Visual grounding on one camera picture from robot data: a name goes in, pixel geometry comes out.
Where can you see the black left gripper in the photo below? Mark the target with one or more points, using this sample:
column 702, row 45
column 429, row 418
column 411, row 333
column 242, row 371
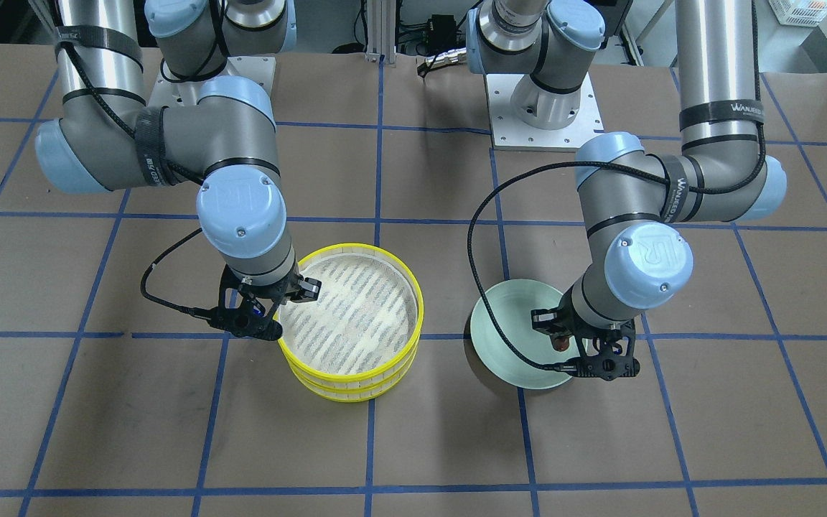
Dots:
column 561, row 322

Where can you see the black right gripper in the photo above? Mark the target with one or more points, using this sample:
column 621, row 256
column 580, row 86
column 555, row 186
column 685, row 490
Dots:
column 286, row 290

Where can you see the brown steamed bun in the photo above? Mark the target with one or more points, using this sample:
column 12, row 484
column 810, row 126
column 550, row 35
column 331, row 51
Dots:
column 561, row 343

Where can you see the yellow top steamer layer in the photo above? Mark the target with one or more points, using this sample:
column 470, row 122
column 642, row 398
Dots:
column 368, row 316

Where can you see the yellow steamer layer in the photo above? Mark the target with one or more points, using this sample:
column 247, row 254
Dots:
column 368, row 316
column 355, row 391

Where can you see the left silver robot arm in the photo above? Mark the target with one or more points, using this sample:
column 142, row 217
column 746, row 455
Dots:
column 631, row 200

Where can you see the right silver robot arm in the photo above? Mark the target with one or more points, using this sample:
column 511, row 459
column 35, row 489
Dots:
column 222, row 137

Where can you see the yellow bottom steamer layer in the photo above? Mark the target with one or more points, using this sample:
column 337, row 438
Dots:
column 355, row 391

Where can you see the light green plate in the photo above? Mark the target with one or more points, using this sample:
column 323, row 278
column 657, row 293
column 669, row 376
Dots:
column 512, row 302

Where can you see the white plastic basket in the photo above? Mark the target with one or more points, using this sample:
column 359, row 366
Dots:
column 799, row 13

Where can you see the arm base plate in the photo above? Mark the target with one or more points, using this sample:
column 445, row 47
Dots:
column 260, row 69
column 526, row 118

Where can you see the aluminium frame post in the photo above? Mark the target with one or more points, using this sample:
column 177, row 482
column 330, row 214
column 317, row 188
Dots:
column 381, row 18

